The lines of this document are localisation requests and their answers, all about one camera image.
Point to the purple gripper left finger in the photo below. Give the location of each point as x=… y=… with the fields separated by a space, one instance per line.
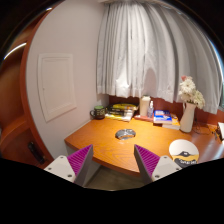
x=74 y=167

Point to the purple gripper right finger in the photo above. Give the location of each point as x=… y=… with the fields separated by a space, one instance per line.
x=153 y=167

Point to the round white mouse pad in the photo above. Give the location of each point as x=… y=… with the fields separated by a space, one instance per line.
x=184 y=153

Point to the blue book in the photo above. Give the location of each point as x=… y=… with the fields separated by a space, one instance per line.
x=162 y=117

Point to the small clear sanitizer bottle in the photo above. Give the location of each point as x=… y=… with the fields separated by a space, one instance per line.
x=150 y=109

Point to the white flower vase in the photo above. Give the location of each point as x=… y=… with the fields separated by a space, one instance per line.
x=186 y=121

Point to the dark green mug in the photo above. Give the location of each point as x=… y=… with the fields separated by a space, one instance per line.
x=98 y=112

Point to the white plastic container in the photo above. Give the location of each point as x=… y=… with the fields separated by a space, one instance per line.
x=144 y=104

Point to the stack of books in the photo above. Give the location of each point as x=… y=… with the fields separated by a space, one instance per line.
x=122 y=111

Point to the white curtain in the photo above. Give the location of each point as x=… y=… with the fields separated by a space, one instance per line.
x=145 y=48

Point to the wooden door frame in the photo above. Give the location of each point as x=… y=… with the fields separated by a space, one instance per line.
x=19 y=138

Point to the white wall panel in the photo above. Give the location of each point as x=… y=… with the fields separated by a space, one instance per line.
x=55 y=84

